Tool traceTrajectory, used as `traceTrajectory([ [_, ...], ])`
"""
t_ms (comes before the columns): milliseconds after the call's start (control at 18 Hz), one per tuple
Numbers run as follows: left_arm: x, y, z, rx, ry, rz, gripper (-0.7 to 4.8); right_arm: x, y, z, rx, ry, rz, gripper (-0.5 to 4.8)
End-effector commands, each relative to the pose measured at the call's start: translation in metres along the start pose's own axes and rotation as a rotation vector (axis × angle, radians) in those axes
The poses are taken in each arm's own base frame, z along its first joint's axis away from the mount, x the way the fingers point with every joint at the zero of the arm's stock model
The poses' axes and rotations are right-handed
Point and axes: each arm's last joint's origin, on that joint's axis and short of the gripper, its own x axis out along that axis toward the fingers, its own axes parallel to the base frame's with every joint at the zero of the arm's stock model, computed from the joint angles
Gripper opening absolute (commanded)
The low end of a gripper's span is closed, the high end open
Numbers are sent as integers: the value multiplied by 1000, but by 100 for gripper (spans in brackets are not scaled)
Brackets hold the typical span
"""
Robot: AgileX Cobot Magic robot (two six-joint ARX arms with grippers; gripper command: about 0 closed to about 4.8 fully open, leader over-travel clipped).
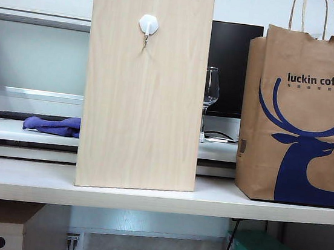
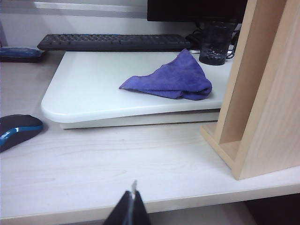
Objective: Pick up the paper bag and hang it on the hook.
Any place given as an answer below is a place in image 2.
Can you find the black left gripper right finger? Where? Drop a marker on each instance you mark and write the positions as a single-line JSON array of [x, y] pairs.
[[140, 211]]

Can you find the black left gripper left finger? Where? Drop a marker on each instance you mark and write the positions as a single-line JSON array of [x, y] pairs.
[[123, 211]]

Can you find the white monitor riser board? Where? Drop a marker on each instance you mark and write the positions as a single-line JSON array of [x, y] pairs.
[[93, 93]]

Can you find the black and blue mouse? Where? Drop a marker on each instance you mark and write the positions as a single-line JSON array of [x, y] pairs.
[[16, 131]]

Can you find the purple microfibre cloth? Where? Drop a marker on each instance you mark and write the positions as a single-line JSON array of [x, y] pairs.
[[178, 79]]

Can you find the silver monitor stand base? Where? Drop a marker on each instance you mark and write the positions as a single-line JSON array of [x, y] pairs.
[[194, 51]]

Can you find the black computer keyboard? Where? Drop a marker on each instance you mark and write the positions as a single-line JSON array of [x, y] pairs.
[[112, 42]]

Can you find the light wooden board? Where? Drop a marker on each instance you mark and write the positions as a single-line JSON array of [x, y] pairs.
[[269, 93]]

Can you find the blue wrist rest pad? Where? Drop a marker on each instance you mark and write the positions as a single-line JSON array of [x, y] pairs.
[[18, 53]]

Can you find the black computer monitor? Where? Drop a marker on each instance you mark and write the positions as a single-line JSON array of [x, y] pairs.
[[194, 10]]

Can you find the aluminium partition rail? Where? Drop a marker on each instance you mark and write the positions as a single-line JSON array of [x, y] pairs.
[[70, 7]]

